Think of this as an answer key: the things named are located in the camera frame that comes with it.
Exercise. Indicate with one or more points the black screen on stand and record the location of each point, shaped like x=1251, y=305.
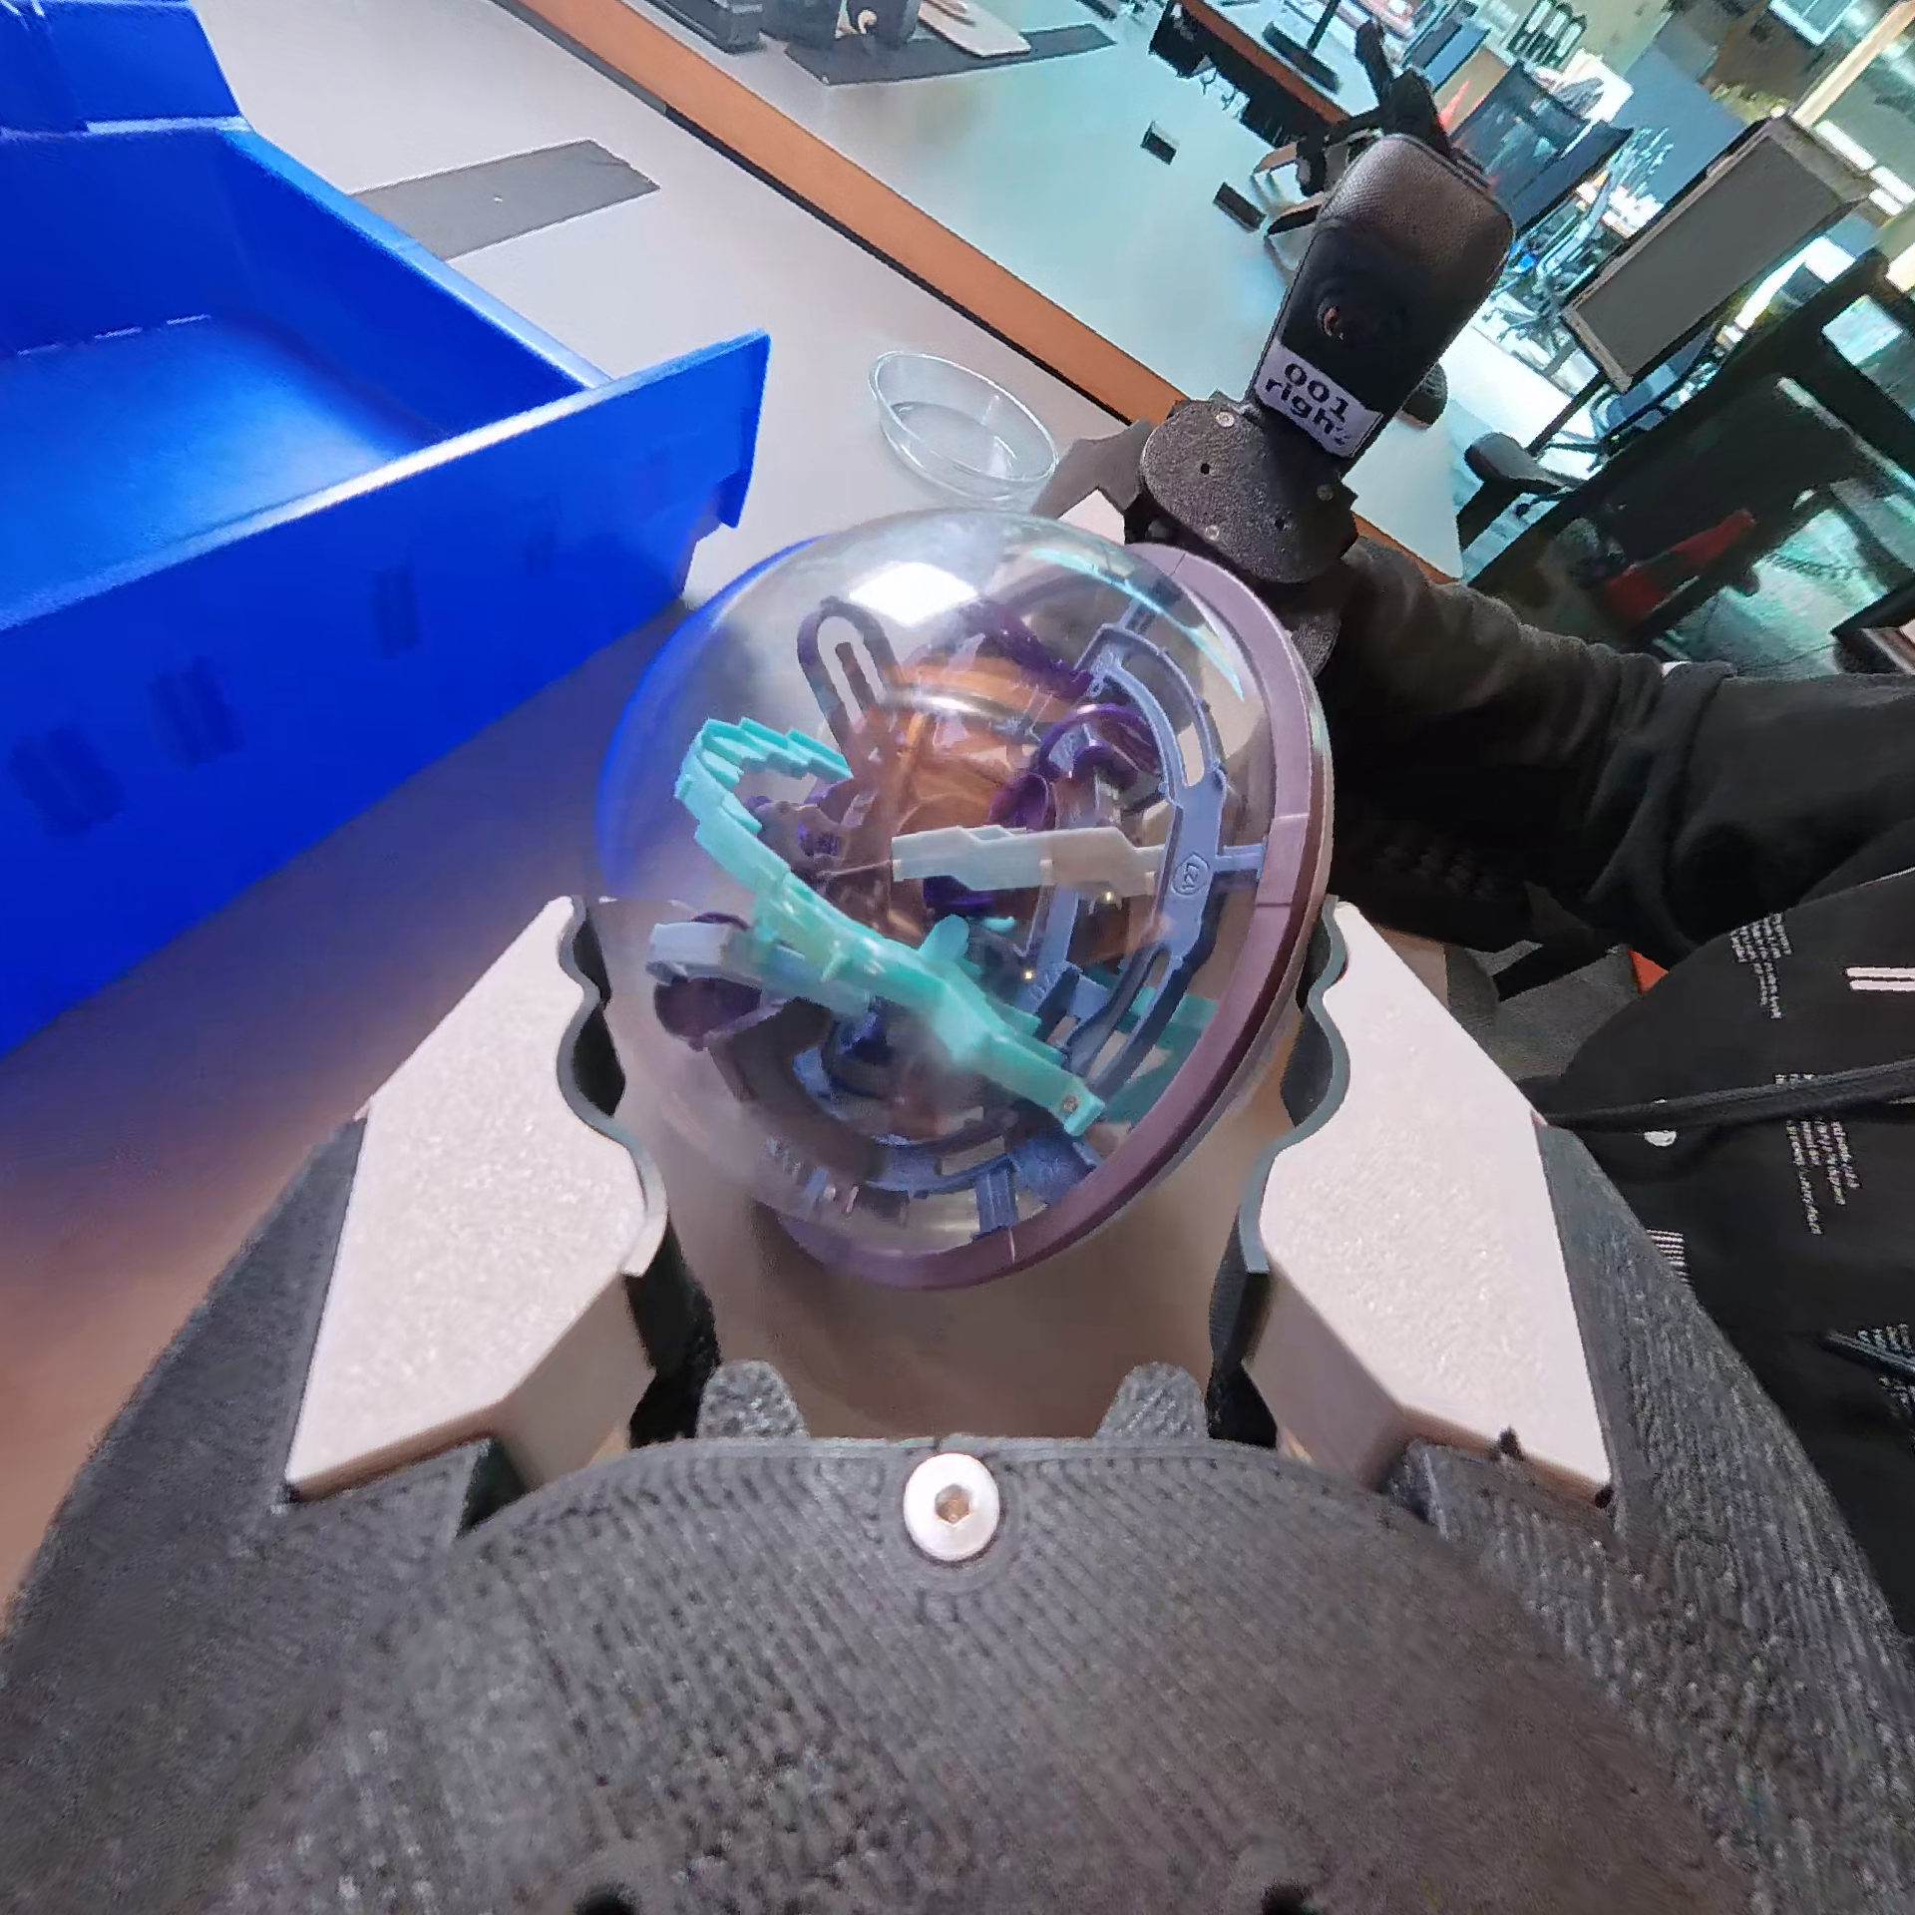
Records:
x=1707, y=253

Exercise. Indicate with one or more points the orange traffic cone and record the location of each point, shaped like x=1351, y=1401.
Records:
x=1690, y=578

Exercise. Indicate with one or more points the clear plastic maze ball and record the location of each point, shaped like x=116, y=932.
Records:
x=959, y=899

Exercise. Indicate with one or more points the orange-edged grey desk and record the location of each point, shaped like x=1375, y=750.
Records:
x=971, y=194

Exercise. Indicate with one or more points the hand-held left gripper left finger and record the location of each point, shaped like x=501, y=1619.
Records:
x=450, y=1256

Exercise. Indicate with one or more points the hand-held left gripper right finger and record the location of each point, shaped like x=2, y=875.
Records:
x=1421, y=1272

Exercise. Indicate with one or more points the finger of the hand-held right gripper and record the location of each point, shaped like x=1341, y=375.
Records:
x=1099, y=479

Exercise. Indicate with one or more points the black and tan gripper tool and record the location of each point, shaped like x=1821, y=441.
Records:
x=1299, y=177

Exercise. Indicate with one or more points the black mesh office chair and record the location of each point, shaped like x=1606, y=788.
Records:
x=1512, y=464

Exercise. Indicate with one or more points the blue plastic bin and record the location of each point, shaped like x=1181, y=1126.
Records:
x=90, y=59
x=299, y=643

